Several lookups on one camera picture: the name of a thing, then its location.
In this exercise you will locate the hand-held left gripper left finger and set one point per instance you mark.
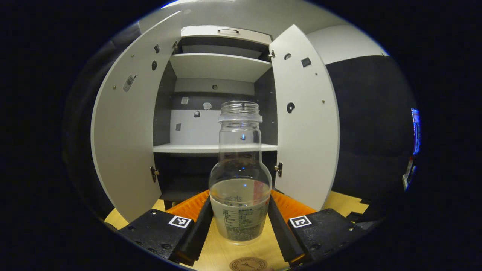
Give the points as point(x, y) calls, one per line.
point(197, 229)

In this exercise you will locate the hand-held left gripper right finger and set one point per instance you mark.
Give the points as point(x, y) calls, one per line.
point(280, 229)

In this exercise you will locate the round brown coaster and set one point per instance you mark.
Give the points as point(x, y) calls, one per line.
point(248, 264)

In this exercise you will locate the clear glass bottle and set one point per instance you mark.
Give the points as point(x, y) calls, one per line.
point(240, 195)

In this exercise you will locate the white cabinet drawer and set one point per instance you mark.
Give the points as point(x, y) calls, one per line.
point(248, 36)

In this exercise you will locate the black backdrop cloth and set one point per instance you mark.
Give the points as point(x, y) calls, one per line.
point(369, 113)

